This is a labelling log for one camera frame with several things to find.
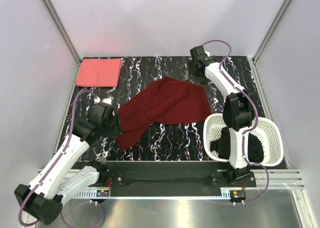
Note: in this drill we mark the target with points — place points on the black garment in basket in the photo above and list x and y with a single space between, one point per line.
223 147

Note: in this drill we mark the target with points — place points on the dark red t shirt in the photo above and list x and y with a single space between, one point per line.
167 101

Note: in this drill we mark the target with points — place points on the aluminium frame post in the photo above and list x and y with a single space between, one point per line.
62 31
269 34

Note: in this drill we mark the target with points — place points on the white slotted cable duct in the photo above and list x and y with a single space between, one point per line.
118 194

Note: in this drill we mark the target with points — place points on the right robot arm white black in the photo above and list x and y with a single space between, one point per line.
239 111

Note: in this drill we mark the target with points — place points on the right aluminium frame post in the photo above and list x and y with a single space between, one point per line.
269 34

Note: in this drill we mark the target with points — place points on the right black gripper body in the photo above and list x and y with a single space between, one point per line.
194 77

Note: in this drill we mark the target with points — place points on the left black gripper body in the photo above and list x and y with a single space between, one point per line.
112 128

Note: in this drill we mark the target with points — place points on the white plastic laundry basket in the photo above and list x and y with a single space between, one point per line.
266 131

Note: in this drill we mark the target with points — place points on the folded pink t shirt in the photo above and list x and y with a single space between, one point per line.
99 72

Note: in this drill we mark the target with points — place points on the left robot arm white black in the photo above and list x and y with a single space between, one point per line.
44 197

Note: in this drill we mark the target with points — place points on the left aluminium frame post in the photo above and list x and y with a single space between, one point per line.
62 31

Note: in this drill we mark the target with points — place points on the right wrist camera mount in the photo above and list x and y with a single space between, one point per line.
198 53

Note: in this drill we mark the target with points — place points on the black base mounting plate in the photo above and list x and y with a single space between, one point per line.
179 176

